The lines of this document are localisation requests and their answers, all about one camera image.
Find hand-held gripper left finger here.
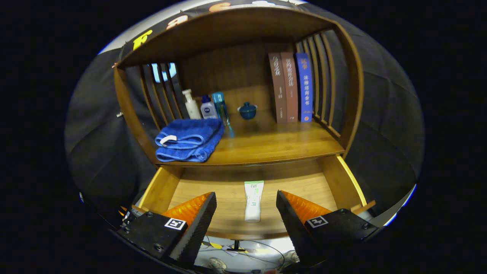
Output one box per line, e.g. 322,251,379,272
116,191,217,269

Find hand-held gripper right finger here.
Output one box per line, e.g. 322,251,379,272
276,190,381,267

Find wooden drawer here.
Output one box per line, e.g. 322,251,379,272
137,154,377,252

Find white and green tube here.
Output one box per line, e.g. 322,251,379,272
244,180,264,223

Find wooden countertop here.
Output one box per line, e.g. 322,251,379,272
154,110,345,167

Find wooden cabinet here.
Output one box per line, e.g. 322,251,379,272
113,6,365,168

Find blue folded towel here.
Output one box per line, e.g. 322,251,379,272
154,118,225,163

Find white bottle with blue cap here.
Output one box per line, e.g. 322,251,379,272
201,95,219,119

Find white pump bottle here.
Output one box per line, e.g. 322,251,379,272
182,89,201,120

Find slim teal bottle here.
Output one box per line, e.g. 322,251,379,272
212,92,230,126

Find blue lidded teacup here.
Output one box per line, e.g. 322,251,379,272
237,102,258,120

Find black backdrop cloth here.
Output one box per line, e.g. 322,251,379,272
65,0,425,229

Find dark brown book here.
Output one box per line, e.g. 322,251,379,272
268,53,288,124

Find reddish brown book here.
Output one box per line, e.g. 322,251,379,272
280,52,299,123

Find blue book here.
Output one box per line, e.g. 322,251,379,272
295,52,314,123

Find black floor cable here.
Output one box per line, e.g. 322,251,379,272
198,238,286,269

